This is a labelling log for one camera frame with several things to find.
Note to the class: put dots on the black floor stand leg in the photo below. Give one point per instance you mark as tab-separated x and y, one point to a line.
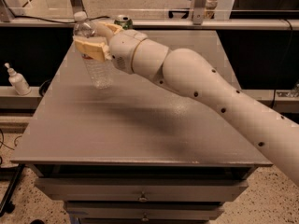
13	176

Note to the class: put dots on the upper cabinet drawer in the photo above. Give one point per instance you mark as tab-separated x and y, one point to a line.
141	190

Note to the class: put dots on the grey drawer cabinet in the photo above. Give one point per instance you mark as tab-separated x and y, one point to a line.
131	130

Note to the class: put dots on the lower cabinet drawer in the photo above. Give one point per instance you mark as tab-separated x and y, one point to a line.
144	211

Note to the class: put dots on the white pump dispenser bottle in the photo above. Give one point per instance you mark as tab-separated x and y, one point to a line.
17	81

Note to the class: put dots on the cabinet drawer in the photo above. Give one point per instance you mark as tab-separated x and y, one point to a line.
141	190
144	211

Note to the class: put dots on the clear plastic water bottle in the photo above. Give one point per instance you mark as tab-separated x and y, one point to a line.
95	66

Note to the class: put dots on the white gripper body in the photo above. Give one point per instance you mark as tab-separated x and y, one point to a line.
123	49

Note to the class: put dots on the metal frame post right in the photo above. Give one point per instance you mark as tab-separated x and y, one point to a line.
198	11

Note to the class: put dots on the green soda can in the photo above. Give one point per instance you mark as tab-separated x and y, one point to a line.
124	21

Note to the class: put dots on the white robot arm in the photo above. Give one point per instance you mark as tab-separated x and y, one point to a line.
188	74

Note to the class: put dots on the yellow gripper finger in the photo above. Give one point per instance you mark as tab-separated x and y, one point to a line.
107	30
94	47

